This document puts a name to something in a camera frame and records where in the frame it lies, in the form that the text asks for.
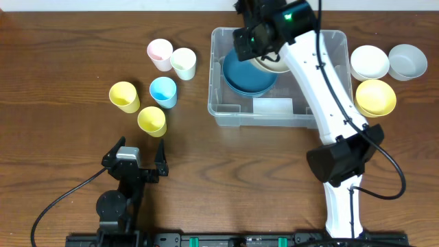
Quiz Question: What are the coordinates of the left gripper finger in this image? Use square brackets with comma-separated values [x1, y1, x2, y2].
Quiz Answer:
[154, 139, 169, 176]
[102, 136, 125, 168]

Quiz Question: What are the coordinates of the beige large bowl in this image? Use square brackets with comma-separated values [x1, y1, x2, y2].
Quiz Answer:
[250, 52, 289, 73]

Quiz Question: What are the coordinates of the dark blue large bowl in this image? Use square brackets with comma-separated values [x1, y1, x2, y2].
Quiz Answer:
[224, 76, 278, 98]

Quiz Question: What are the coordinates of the white small bowl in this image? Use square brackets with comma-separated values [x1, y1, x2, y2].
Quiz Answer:
[351, 45, 390, 82]

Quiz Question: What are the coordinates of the yellow small bowl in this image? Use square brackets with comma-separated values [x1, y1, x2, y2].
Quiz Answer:
[354, 80, 396, 118]

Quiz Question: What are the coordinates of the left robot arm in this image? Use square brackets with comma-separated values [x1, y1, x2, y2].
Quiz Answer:
[94, 137, 169, 247]

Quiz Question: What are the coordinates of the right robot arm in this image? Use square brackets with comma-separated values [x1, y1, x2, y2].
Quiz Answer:
[233, 1, 383, 238]

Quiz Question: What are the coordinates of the yellow cup near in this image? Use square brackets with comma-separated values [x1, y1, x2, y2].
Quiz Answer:
[137, 106, 167, 137]

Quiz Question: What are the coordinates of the yellow cup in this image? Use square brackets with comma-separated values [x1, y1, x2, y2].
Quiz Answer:
[108, 82, 140, 114]
[137, 106, 167, 137]

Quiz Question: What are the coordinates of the yellow cup far left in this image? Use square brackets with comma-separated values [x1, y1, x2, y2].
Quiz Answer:
[108, 82, 140, 114]

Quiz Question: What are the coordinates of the blue cup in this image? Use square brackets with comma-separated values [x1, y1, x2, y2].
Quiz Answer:
[150, 77, 178, 108]

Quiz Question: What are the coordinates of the clear plastic storage bin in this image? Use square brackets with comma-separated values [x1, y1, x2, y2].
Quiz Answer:
[208, 27, 364, 134]

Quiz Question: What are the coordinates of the pale green cup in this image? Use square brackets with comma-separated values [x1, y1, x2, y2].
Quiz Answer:
[171, 47, 197, 80]

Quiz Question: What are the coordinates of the pink cup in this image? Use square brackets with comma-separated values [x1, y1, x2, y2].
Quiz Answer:
[147, 38, 174, 71]

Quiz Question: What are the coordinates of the grey small bowl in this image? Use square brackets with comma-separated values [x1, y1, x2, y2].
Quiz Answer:
[388, 44, 428, 81]

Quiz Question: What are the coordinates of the left black cable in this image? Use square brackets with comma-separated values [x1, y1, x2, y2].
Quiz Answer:
[29, 167, 108, 247]

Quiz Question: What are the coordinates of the black cable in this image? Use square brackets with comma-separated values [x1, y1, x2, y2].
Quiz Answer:
[291, 0, 407, 247]
[29, 167, 108, 247]

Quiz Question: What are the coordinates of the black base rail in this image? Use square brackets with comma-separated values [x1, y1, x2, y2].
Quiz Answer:
[65, 232, 410, 247]

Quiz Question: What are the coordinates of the right black cable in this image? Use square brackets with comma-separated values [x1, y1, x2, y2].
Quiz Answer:
[291, 0, 407, 247]

